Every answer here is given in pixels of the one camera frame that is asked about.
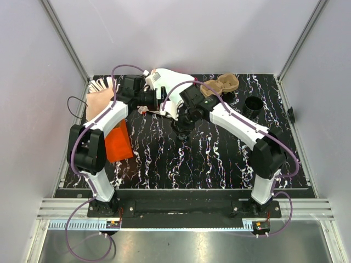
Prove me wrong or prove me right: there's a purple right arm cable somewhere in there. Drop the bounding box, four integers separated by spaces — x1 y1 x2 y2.
161 79 299 237

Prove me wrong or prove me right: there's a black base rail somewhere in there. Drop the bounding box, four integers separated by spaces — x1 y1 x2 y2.
87 189 282 230

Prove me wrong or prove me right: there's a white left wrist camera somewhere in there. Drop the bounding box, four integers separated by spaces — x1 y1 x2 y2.
145 68 166 90

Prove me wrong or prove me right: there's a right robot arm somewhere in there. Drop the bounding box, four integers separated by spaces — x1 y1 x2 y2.
165 81 288 217

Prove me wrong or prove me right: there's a stack of white napkins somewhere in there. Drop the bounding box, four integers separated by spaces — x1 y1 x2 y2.
138 69 195 116

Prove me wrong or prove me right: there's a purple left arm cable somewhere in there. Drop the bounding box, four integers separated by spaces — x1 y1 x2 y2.
65 64 150 260

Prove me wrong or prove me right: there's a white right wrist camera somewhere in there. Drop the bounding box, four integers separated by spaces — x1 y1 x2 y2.
159 100 182 121

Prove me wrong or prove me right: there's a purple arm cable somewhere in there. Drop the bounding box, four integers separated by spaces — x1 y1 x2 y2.
65 64 150 260
161 79 299 237

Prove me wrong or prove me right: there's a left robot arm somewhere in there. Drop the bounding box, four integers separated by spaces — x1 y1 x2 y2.
67 75 167 217

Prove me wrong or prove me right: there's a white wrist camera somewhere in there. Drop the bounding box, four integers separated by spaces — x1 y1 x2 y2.
145 68 166 90
159 100 182 121

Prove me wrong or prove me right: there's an orange paper bag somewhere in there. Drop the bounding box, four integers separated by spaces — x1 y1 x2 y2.
86 87 134 164

